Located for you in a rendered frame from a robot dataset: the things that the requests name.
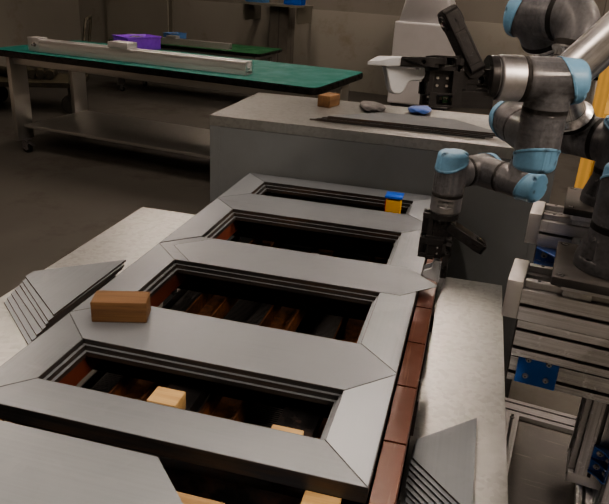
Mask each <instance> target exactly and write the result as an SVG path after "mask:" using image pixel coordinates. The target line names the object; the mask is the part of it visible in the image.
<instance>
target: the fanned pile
mask: <svg viewBox="0 0 609 504"><path fill-rule="evenodd" d="M476 426H477V418H474V419H471V420H469V421H466V422H463V423H460V424H458V425H455V426H452V427H449V428H447V429H444V430H441V431H438V432H436V433H433V434H430V435H427V436H425V437H422V438H419V439H416V444H414V446H413V449H412V454H411V460H410V466H409V471H408V476H407V484H406V496H405V501H404V504H472V503H473V484H474V465H475V445H476Z"/></svg>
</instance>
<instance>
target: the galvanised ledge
mask: <svg viewBox="0 0 609 504"><path fill-rule="evenodd" d="M502 304H503V303H502V285H496V284H490V283H483V282H477V281H470V280H464V279H457V278H451V277H446V279H445V285H444V287H443V288H442V289H441V290H440V291H438V288H437V294H436V299H435V305H434V307H435V312H434V319H433V326H432V331H431V332H429V338H428V343H427V349H426V354H425V360H424V365H423V371H422V376H421V382H420V387H419V392H418V398H417V401H418V408H417V414H416V421H415V427H414V433H413V436H410V442H409V447H408V453H407V458H406V464H405V469H404V475H403V480H402V486H401V491H400V496H399V500H401V502H400V504H404V501H405V496H406V484H407V476H408V471H409V466H410V460H411V454H412V449H413V446H414V444H416V439H419V438H422V437H425V436H427V435H430V434H433V433H436V432H438V431H441V430H444V429H447V428H449V427H452V426H455V425H458V424H460V423H463V422H466V421H469V420H471V419H474V418H477V426H476V445H475V465H474V484H473V503H472V504H508V474H507V440H506V406H505V371H504V337H503V316H502V315H501V313H502V308H503V307H502Z"/></svg>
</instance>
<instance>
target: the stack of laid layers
mask: <svg viewBox="0 0 609 504"><path fill-rule="evenodd" d="M266 192H274V193H282V194H289V195H297V196H304V197H312V198H319V199H327V200H334V201H342V202H349V203H356V204H364V205H371V206H379V207H385V200H386V198H384V197H377V196H369V195H361V194H354V193H346V192H338V191H331V190H323V189H315V188H308V187H300V186H292V185H285V184H277V183H269V182H264V183H263V184H261V185H260V186H259V187H258V188H257V189H256V190H255V191H253V192H252V194H259V195H263V194H264V193H266ZM235 220H238V221H245V222H252V223H259V224H266V225H273V226H280V227H287V228H293V229H300V230H307V231H314V232H321V233H328V234H335V235H342V236H348V237H355V238H362V239H369V240H376V241H383V242H390V243H394V246H393V249H392V251H391V254H390V257H389V259H388V262H387V265H390V263H391V260H392V257H393V255H394V252H395V249H396V246H397V244H398V241H399V238H400V235H401V233H398V232H391V231H384V230H377V229H370V228H363V227H356V226H349V225H342V224H335V223H328V222H321V221H314V220H307V219H300V218H293V217H285V216H278V215H271V214H264V213H257V212H250V211H243V210H236V209H233V210H231V211H230V212H229V213H228V214H227V215H226V216H225V217H223V218H222V219H221V220H220V221H219V222H218V223H216V224H215V225H214V226H213V227H212V228H211V229H210V230H208V231H207V232H206V233H205V234H204V235H203V236H200V237H193V238H187V239H180V240H174V241H167V242H160V245H161V246H162V247H163V248H164V249H165V250H166V251H167V252H168V253H169V254H170V255H171V256H172V257H173V258H174V261H173V262H171V263H170V264H169V265H168V266H167V267H166V268H164V269H163V270H162V271H161V272H160V273H159V274H158V275H156V276H155V277H154V278H153V279H152V280H151V281H149V282H148V283H147V284H146V285H145V286H144V287H143V288H141V289H140V290H139V291H149V292H150V298H151V297H152V296H153V295H154V294H155V293H156V292H158V291H159V290H160V289H161V288H162V287H163V286H164V285H165V284H166V283H167V282H168V281H170V280H171V279H172V278H173V277H174V276H175V275H176V274H177V273H181V274H187V275H193V276H199V277H205V278H211V279H217V280H223V281H229V282H235V283H241V284H247V285H253V286H259V287H265V288H271V289H277V290H283V291H289V292H295V293H301V294H306V295H312V296H318V297H324V298H330V299H336V300H342V301H348V302H354V303H360V304H366V305H371V307H370V309H369V312H368V314H367V317H366V320H365V322H364V325H363V328H362V330H361V333H360V335H359V338H358V341H357V343H359V344H361V341H362V339H363V336H364V333H365V331H366V328H367V325H368V322H369V320H370V317H371V314H372V312H373V309H374V306H375V303H376V301H377V298H378V295H379V293H380V292H374V291H368V290H361V289H355V288H348V287H342V286H335V285H329V284H323V283H317V282H311V281H304V280H298V279H292V278H286V277H280V276H274V275H267V274H261V273H255V272H249V271H243V270H237V269H230V268H224V267H218V266H212V265H206V264H200V263H194V262H189V261H188V260H187V258H186V257H185V256H184V255H183V254H182V253H181V252H180V251H179V250H178V249H177V248H176V247H175V246H174V245H176V244H183V243H189V242H196V241H202V240H208V239H215V238H216V237H218V236H219V235H220V234H221V233H222V232H223V231H224V230H225V229H226V228H227V227H228V226H230V225H231V224H232V223H233V222H234V221H235ZM417 294H418V292H417V293H416V297H415V301H414V305H413V309H412V313H411V318H410V322H409V326H408V330H407V334H406V338H405V342H404V346H403V350H402V354H401V358H400V362H399V366H398V370H397V374H396V378H395V382H394V386H393V390H392V394H391V398H390V402H389V406H388V410H387V414H386V418H385V422H384V427H383V431H382V435H381V439H380V443H379V447H378V451H377V455H376V459H375V463H374V467H373V471H372V475H371V479H370V483H369V487H368V488H364V487H360V486H355V485H351V484H346V483H342V482H338V481H333V480H329V479H325V478H320V477H316V476H312V475H307V474H303V473H298V472H294V471H290V470H285V469H281V468H277V467H272V466H268V465H264V464H259V463H255V462H250V461H246V460H242V459H237V458H233V457H229V456H224V455H220V454H215V453H211V452H207V451H202V450H198V449H194V448H189V447H185V446H181V445H176V444H172V443H167V442H163V441H159V440H154V439H150V438H146V437H141V436H137V435H133V434H128V433H124V432H119V431H115V430H111V429H106V428H102V427H98V426H93V425H89V424H84V423H80V422H76V421H71V420H67V419H63V418H58V417H54V416H50V415H45V414H41V413H36V412H32V411H28V410H23V409H19V408H15V407H10V406H6V405H2V404H0V419H5V420H9V421H13V422H18V423H22V424H26V425H30V426H35V427H39V428H43V429H47V430H52V431H56V432H60V433H64V434H69V435H73V436H77V437H81V438H86V439H90V440H94V441H99V442H103V443H107V444H111V445H116V446H120V447H124V448H128V449H133V450H137V451H141V452H145V453H150V454H154V455H158V456H163V457H167V458H171V459H175V460H180V461H184V462H188V463H192V464H197V465H201V466H205V467H209V468H214V469H218V470H222V471H226V472H231V473H235V474H239V475H244V476H248V477H252V478H256V479H261V480H265V481H269V482H273V483H278V484H282V485H286V486H290V487H295V488H299V489H303V490H308V491H312V492H316V493H320V494H325V495H329V496H333V497H337V498H342V499H346V500H350V501H354V502H359V503H363V504H367V499H368V495H369V491H370V487H371V483H372V479H373V475H374V471H375V467H376V462H377V458H378V454H379V450H380V446H381V442H382V438H383V434H384V430H385V426H386V421H387V417H388V413H389V409H390V405H391V401H392V397H393V393H394V389H395V385H396V380H397V376H398V372H399V368H400V364H401V360H402V356H403V352H404V348H405V344H406V339H407V335H408V331H409V327H410V323H411V319H412V315H413V311H414V307H415V302H416V298H417ZM82 339H83V338H82ZM87 356H88V357H92V358H97V359H102V360H107V361H112V362H117V363H122V364H127V365H132V366H137V367H141V368H146V369H151V370H156V371H161V372H166V373H171V374H176V375H181V376H186V377H190V378H195V379H200V380H205V381H210V382H215V383H220V384H225V385H230V386H235V387H240V388H244V389H249V390H254V391H259V392H264V393H269V394H274V395H279V396H284V397H289V398H293V399H298V400H303V401H308V402H313V403H318V404H323V405H328V406H332V409H331V412H330V414H329V417H328V420H327V422H326V425H325V428H324V430H323V433H322V435H321V438H320V439H323V440H325V439H326V436H327V434H328V431H329V428H330V426H331V423H332V420H333V417H334V415H335V412H336V409H337V407H338V404H339V401H340V398H341V396H342V393H343V391H344V390H340V389H335V388H330V387H325V386H320V385H315V384H310V383H305V382H300V381H295V380H290V379H285V378H279V377H274V376H269V375H264V374H259V373H254V372H249V371H244V370H239V369H234V368H229V367H224V366H219V365H214V364H209V363H204V362H199V361H193V360H188V359H183V358H178V357H173V356H168V355H163V354H158V353H153V352H148V351H143V350H138V349H133V348H128V347H123V346H118V345H112V344H107V343H102V342H97V341H92V340H87V339H83V340H81V341H80V342H79V343H78V344H77V345H76V346H74V347H73V348H72V349H71V350H70V351H69V352H68V353H66V354H65V355H64V356H63V357H62V358H61V359H59V360H58V361H57V362H56V363H55V364H54V365H52V366H51V367H50V368H49V369H48V370H47V371H46V372H44V373H43V374H42V375H41V376H40V377H39V378H40V379H45V380H50V381H54V382H59V381H60V380H62V379H63V378H64V377H65V376H66V375H67V374H68V373H69V372H70V371H71V370H72V369H74V368H75V367H76V366H77V365H78V364H79V363H80V362H81V361H82V360H83V359H84V358H86V357H87Z"/></svg>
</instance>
